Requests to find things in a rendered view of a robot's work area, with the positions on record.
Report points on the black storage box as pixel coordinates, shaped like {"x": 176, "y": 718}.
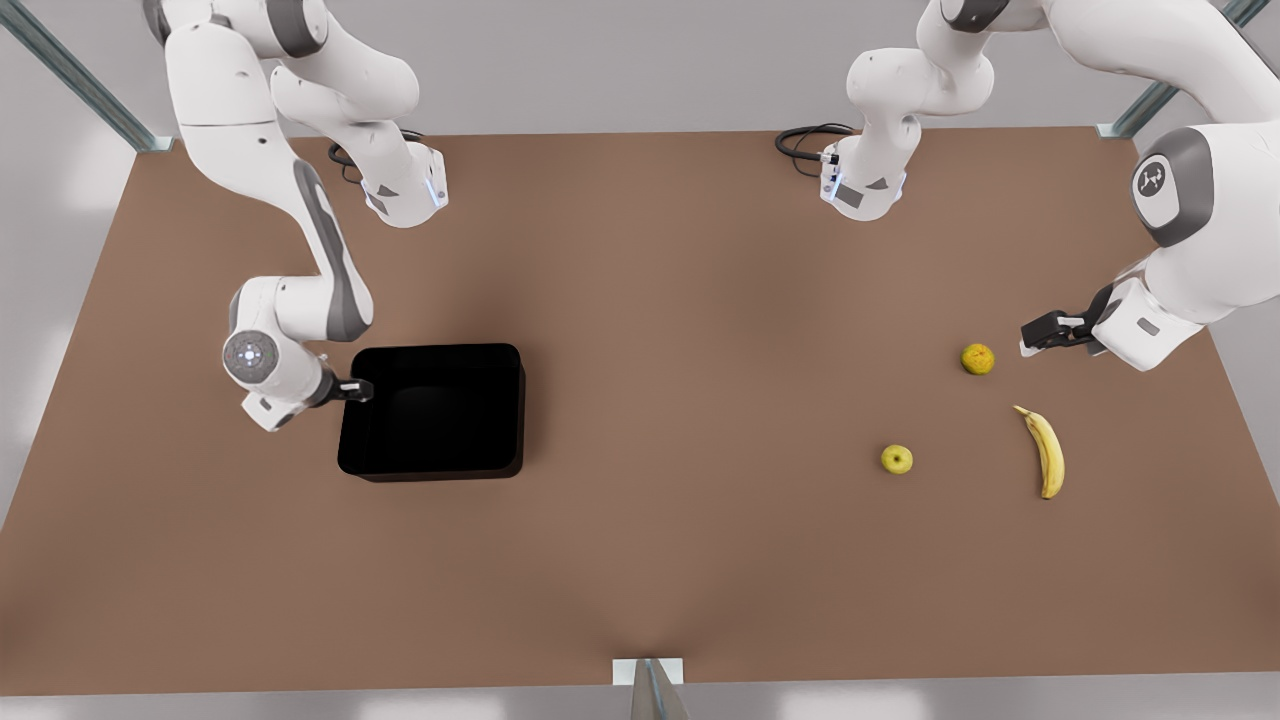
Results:
{"x": 433, "y": 412}

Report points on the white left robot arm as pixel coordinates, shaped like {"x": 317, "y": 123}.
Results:
{"x": 1180, "y": 200}

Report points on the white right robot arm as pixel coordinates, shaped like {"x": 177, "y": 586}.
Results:
{"x": 262, "y": 150}

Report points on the yellow-green apple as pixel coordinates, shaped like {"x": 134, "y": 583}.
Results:
{"x": 897, "y": 459}

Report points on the mottled yellow-orange round fruit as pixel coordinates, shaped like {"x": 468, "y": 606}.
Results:
{"x": 978, "y": 359}

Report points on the yellow banana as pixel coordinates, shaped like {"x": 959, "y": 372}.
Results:
{"x": 1046, "y": 452}

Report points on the silver frame post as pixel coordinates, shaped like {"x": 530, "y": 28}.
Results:
{"x": 80, "y": 75}
{"x": 1165, "y": 90}
{"x": 652, "y": 690}

